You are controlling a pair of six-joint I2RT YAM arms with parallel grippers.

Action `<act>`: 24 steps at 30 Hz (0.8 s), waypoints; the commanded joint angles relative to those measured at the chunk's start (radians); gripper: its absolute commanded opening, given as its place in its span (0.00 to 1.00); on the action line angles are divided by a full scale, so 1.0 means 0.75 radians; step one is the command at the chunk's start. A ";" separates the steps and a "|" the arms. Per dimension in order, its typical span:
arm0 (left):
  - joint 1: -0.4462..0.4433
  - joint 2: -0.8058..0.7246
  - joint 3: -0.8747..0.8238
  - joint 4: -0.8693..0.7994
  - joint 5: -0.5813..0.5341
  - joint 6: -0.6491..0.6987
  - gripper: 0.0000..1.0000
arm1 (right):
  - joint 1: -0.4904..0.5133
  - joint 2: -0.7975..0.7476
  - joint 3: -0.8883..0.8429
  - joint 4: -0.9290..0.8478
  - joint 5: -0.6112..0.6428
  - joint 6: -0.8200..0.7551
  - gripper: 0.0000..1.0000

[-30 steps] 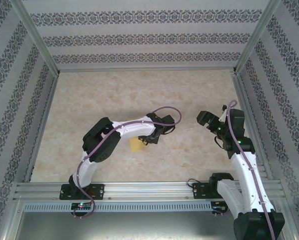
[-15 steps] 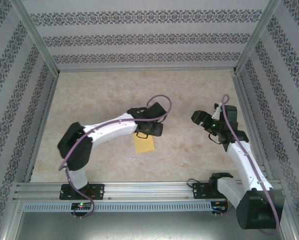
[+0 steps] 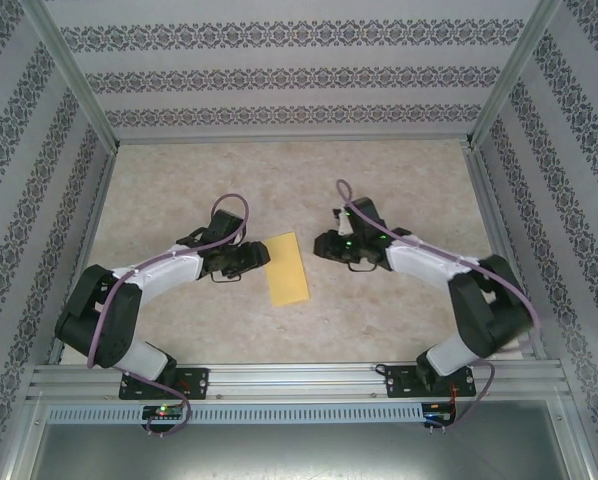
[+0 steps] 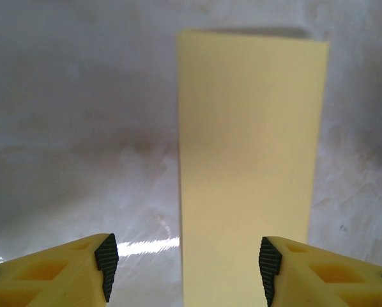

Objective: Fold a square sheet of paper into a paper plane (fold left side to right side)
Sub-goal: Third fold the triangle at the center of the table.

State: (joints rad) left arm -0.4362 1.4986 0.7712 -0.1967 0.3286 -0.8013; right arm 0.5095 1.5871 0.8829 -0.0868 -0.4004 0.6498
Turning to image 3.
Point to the yellow paper sheet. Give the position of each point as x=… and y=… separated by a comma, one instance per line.
x=286, y=270

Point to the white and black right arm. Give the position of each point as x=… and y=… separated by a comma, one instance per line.
x=479, y=310

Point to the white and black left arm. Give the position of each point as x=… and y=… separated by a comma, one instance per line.
x=114, y=325

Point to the left controller board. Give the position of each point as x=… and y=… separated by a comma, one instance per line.
x=161, y=412

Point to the controller board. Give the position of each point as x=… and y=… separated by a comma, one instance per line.
x=161, y=412
x=439, y=412

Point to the right controller board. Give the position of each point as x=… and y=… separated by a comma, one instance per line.
x=439, y=412

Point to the grey metal panel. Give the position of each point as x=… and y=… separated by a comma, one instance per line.
x=299, y=452

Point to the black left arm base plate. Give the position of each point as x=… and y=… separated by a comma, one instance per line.
x=199, y=385

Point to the aluminium table side rail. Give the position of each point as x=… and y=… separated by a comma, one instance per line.
x=499, y=225
x=86, y=240

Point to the aluminium mounting rail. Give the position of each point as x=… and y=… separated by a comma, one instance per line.
x=299, y=381

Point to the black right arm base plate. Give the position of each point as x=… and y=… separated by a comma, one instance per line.
x=399, y=382

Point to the aluminium frame post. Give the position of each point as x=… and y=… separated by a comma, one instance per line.
x=74, y=70
x=516, y=70

